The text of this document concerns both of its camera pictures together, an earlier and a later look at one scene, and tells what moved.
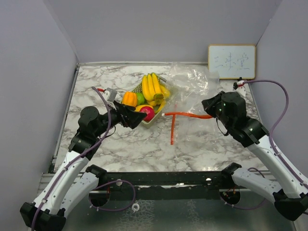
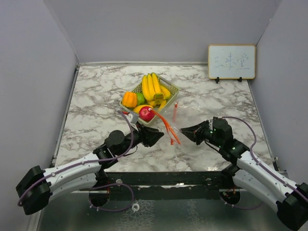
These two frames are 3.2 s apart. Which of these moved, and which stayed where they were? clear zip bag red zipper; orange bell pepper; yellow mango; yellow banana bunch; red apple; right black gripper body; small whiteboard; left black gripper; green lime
Moved: left black gripper; clear zip bag red zipper; right black gripper body
Stayed: green lime; red apple; small whiteboard; yellow mango; yellow banana bunch; orange bell pepper
